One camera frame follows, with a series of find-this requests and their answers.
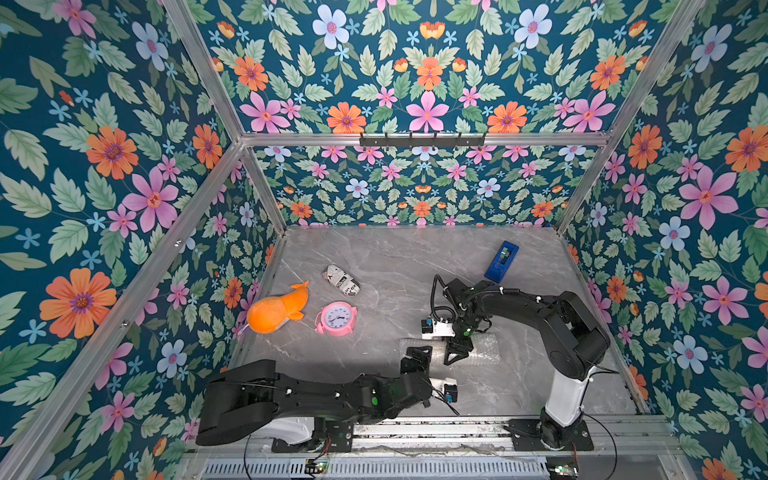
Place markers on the blue rectangular box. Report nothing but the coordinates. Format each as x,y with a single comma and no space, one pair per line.
501,262

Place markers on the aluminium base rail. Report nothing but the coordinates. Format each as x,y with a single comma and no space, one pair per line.
504,436

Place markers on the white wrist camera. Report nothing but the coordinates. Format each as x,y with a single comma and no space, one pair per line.
445,389
432,329

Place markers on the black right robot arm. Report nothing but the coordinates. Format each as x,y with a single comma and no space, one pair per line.
574,343

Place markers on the clear bubble wrap sheet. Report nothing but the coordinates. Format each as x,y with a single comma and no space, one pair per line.
485,350

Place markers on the black hook rail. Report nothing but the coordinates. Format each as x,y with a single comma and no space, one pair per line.
445,141

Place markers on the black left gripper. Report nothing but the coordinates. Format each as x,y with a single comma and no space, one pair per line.
416,354

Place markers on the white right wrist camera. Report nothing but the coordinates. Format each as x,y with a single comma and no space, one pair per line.
432,329

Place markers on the pink alarm clock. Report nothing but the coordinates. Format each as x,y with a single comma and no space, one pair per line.
337,319

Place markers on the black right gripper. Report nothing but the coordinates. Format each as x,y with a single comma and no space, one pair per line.
459,336

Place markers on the aluminium frame struts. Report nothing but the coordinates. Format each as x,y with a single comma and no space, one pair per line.
152,153

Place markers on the newspaper print wrapped vase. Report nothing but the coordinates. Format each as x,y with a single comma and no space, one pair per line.
341,280

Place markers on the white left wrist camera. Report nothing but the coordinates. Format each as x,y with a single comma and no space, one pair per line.
445,389

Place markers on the white perforated cable tray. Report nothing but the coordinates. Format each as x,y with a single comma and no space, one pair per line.
378,468

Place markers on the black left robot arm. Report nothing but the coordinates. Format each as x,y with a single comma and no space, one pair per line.
256,398

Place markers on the orange plush whale toy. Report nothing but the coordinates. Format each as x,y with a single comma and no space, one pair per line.
270,313

